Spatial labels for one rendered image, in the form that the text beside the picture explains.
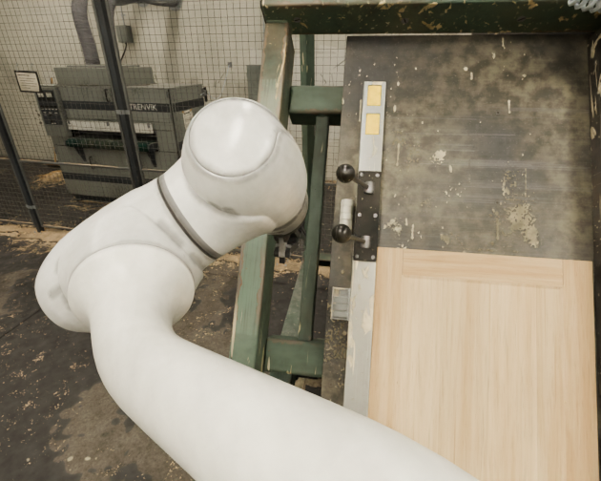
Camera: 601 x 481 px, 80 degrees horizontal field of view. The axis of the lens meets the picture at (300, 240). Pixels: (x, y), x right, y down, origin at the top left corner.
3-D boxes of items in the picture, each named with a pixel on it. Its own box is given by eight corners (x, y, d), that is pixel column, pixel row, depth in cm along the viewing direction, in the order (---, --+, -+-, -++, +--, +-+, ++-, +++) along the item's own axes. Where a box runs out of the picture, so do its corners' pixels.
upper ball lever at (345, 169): (362, 198, 80) (331, 180, 69) (363, 182, 81) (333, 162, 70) (379, 197, 78) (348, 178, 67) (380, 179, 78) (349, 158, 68)
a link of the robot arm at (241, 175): (280, 134, 44) (191, 192, 44) (247, 47, 29) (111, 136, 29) (328, 204, 42) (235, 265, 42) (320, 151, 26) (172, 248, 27)
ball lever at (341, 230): (360, 251, 78) (326, 241, 68) (361, 234, 79) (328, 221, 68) (375, 251, 76) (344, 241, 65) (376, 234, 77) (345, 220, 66)
